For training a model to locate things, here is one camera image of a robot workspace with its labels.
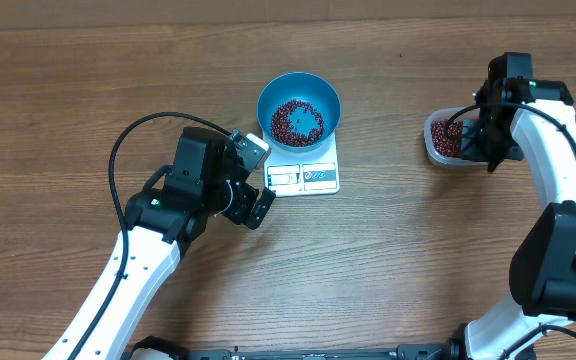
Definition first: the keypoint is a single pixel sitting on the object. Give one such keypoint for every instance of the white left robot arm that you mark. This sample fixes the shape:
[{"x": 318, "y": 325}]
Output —
[{"x": 207, "y": 177}]

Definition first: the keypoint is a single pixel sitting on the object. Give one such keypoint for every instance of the teal blue bowl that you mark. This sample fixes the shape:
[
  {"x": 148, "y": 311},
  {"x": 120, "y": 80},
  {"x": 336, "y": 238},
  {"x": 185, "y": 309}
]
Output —
[{"x": 302, "y": 86}]

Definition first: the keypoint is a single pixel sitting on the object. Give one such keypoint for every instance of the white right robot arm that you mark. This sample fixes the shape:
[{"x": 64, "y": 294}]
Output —
[{"x": 523, "y": 118}]

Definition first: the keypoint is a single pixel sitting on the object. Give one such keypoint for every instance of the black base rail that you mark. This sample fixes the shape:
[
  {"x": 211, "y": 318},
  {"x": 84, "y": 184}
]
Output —
[{"x": 155, "y": 348}]

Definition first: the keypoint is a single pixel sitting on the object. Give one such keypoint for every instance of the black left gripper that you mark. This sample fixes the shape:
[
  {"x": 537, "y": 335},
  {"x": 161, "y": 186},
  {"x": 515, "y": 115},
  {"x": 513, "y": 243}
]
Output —
[{"x": 241, "y": 213}]

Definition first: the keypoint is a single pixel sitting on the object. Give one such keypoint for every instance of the red beans in bowl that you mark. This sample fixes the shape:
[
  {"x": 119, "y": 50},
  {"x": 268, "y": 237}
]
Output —
[{"x": 297, "y": 123}]

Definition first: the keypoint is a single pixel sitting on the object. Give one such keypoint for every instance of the white digital kitchen scale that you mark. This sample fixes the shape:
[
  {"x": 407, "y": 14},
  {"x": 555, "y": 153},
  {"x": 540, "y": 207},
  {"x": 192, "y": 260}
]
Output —
[{"x": 313, "y": 172}]

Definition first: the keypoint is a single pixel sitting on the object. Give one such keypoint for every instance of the red adzuki beans in container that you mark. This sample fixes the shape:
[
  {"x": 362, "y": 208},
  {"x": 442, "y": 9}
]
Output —
[{"x": 446, "y": 140}]

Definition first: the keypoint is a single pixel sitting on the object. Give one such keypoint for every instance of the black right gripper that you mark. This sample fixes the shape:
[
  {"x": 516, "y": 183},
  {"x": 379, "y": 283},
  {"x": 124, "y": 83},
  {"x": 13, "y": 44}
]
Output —
[{"x": 469, "y": 150}]

